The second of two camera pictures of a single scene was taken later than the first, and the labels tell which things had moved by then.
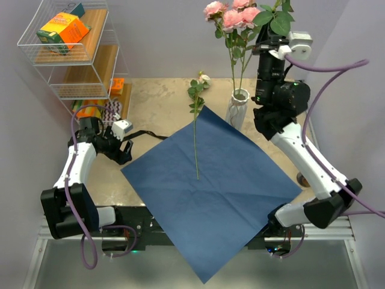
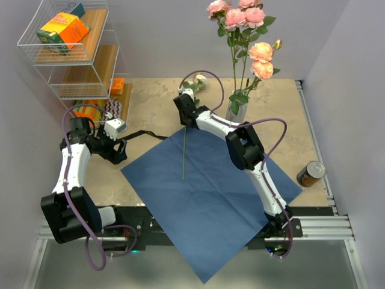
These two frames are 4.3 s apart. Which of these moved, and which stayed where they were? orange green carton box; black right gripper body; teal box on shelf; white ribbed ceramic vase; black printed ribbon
Moved: black right gripper body
Stayed: teal box on shelf; orange green carton box; white ribbed ceramic vase; black printed ribbon
